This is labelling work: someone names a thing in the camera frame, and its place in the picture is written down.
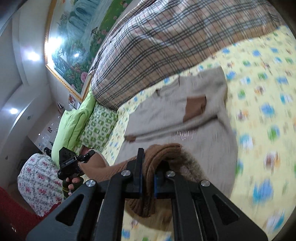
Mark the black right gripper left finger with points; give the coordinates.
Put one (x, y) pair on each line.
(95, 211)

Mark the white floral bedsheet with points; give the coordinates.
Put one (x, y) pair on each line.
(39, 185)

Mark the beige brown knit sweater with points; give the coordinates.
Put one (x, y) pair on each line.
(185, 122)

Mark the framed landscape painting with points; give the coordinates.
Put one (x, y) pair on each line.
(74, 33)

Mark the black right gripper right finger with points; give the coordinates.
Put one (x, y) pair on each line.
(201, 212)

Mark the person's left hand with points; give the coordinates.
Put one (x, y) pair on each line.
(74, 183)

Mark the green checkered pillow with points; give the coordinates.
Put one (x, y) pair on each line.
(97, 129)

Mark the plain green pillow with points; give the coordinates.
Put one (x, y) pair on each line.
(71, 125)

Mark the red cloth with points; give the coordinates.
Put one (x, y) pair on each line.
(16, 221)

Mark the plaid beige quilt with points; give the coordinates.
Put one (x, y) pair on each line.
(158, 39)

